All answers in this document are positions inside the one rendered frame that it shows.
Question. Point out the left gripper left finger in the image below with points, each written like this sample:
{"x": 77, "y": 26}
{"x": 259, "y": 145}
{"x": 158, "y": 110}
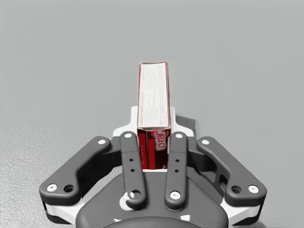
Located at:
{"x": 91, "y": 158}

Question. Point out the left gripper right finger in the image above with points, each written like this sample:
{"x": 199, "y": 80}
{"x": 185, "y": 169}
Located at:
{"x": 213, "y": 161}

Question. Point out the red and white carton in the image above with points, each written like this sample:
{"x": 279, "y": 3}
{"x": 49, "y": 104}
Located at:
{"x": 153, "y": 107}

